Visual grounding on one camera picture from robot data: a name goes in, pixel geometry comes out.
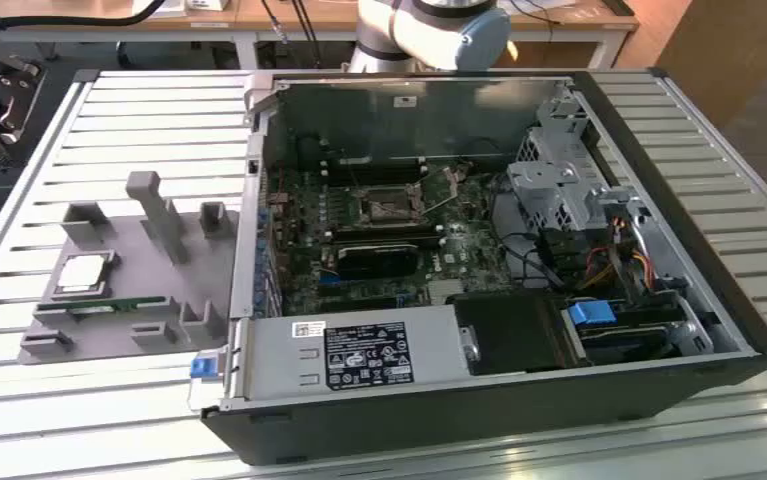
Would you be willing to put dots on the silver CPU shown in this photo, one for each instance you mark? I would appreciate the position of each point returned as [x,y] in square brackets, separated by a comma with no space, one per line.
[83,272]

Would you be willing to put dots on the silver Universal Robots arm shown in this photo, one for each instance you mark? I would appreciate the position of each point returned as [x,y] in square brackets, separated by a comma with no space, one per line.
[423,30]

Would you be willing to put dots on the CPU socket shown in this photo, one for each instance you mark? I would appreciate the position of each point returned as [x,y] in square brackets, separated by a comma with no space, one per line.
[388,205]

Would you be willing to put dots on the black expansion slot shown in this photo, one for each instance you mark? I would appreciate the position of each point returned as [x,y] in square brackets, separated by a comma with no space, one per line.
[390,234]

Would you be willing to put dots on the white box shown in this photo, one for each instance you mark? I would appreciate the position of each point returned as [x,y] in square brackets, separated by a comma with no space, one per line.
[172,6]

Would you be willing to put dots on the wooden desk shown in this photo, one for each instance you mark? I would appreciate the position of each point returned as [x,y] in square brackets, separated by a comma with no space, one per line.
[236,20]

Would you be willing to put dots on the grey parts rack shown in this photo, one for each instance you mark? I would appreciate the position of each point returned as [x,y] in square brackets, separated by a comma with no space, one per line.
[136,280]

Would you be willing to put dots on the green RAM stick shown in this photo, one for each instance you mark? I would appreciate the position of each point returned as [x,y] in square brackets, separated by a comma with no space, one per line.
[136,302]

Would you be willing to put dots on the black RAM slots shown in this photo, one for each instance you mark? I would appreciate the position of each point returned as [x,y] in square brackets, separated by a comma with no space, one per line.
[376,172]

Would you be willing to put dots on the blue case latch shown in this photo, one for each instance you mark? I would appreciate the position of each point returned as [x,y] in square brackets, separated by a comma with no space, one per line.
[204,366]

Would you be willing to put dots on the white sticker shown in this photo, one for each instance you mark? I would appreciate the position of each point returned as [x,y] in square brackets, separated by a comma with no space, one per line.
[404,101]

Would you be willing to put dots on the silver power supply with label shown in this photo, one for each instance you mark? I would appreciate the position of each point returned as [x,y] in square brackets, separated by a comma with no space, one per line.
[270,350]

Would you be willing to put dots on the black graphics card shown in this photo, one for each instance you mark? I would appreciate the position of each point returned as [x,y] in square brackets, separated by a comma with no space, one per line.
[376,262]

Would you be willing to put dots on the thin metal locking lever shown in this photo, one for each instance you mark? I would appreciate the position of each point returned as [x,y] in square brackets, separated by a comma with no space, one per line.
[442,201]

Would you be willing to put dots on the green motherboard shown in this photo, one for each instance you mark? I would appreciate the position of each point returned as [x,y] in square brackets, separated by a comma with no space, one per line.
[463,260]

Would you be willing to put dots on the silver chipset heat sink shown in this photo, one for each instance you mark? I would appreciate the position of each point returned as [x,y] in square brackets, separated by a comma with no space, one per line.
[448,291]

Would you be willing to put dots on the metal drive cage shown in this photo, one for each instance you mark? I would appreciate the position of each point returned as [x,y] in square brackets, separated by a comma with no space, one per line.
[550,195]

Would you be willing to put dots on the black plastic shroud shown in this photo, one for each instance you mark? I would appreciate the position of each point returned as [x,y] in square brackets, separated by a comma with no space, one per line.
[510,335]

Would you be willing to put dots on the black open PC case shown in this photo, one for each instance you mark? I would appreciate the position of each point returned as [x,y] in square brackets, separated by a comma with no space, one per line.
[490,425]

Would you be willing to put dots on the hard disk in blue carrier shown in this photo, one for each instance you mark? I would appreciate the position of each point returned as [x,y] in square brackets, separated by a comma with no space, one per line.
[590,312]

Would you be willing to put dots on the wooden cabinet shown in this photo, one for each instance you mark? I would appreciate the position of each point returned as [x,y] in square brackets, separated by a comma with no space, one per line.
[737,55]

